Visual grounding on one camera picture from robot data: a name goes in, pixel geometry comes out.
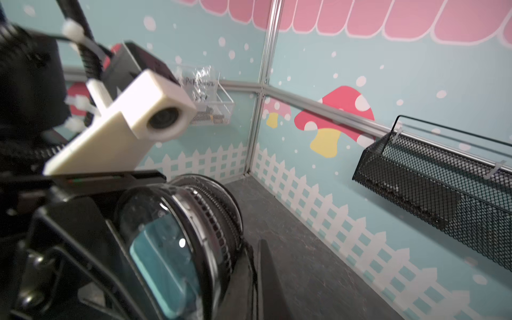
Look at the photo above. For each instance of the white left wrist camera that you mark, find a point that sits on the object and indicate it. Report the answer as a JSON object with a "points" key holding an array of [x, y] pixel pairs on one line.
{"points": [[140, 103]]}

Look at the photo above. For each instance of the white wire wall basket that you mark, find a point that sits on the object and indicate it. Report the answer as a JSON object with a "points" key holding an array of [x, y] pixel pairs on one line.
{"points": [[218, 112]]}

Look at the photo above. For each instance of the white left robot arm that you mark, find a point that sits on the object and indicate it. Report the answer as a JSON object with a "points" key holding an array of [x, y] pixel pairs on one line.
{"points": [[32, 103]]}

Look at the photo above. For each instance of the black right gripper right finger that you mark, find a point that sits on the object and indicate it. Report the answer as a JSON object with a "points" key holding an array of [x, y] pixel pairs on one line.
{"points": [[271, 303]]}

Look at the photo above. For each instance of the black wire mesh wall basket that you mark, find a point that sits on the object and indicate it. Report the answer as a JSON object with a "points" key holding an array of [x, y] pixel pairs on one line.
{"points": [[463, 195]]}

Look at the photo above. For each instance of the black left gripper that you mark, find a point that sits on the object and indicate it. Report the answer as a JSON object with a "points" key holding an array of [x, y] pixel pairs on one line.
{"points": [[61, 252]]}

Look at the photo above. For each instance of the clear labelled plastic bag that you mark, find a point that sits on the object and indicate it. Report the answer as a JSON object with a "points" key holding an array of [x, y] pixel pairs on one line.
{"points": [[200, 83]]}

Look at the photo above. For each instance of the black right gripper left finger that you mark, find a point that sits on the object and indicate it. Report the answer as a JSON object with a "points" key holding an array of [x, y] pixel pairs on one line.
{"points": [[240, 298]]}

